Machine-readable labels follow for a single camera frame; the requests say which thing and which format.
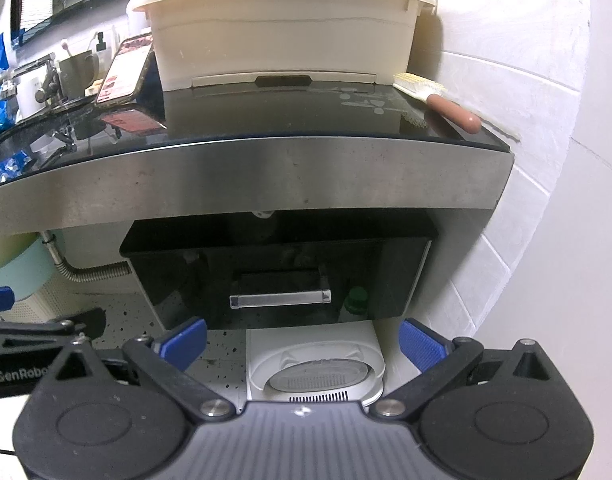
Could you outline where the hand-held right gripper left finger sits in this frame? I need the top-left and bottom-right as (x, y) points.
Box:
(51, 316), (239, 421)

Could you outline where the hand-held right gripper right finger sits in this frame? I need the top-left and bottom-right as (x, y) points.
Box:
(371, 317), (556, 420)

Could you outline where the silver drawer handle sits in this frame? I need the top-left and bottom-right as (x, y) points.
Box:
(229, 289), (333, 309)

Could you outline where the white perforated basket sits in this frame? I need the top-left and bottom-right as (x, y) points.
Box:
(0, 275), (87, 326)

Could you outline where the mint green bin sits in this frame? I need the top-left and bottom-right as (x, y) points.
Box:
(0, 239), (62, 311)

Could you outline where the white round appliance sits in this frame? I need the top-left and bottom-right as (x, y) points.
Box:
(246, 322), (387, 405)

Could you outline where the steel-edged vanity counter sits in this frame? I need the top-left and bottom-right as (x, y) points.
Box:
(0, 80), (516, 248)

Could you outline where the dark green mug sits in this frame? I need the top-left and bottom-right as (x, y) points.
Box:
(58, 50), (102, 98)

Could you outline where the smartphone with lit screen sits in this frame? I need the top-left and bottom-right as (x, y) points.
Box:
(96, 32), (154, 106)

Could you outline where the cream plastic storage box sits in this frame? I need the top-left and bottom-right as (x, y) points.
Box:
(128, 0), (439, 93)

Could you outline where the tall white bottle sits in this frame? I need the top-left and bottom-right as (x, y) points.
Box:
(127, 0), (150, 41)

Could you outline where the flexible metal drain hose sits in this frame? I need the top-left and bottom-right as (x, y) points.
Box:
(41, 230), (132, 286)

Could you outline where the scrub brush with brown handle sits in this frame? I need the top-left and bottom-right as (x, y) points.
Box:
(392, 72), (482, 134)

